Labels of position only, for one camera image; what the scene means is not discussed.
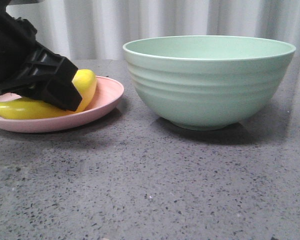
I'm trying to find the green ribbed bowl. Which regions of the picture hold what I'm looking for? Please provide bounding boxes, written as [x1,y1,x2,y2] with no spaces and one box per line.
[123,35,296,131]

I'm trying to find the yellow banana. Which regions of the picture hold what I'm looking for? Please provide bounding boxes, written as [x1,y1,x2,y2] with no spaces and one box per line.
[0,69,98,120]

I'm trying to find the pink plate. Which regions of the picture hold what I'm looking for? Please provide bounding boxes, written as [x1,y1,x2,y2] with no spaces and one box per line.
[0,76,124,133]

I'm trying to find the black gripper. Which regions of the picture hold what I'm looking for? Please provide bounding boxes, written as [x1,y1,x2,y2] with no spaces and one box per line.
[0,0,83,111]

